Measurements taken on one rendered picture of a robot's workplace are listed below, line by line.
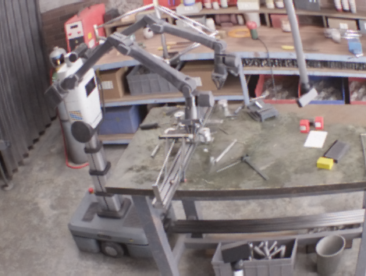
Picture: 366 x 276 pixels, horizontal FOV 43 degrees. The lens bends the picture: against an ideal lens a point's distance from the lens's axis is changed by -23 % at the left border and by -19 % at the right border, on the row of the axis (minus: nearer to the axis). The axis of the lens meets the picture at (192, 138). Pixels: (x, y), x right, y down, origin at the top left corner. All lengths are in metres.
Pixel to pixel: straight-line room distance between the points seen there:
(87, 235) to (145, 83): 1.50
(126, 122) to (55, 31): 1.51
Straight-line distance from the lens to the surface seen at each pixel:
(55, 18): 5.44
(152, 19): 3.01
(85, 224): 3.51
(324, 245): 3.07
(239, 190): 2.43
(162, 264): 3.00
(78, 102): 3.07
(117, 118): 4.66
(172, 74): 2.58
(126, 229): 3.37
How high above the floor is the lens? 2.27
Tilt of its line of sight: 29 degrees down
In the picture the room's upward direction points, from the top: 12 degrees counter-clockwise
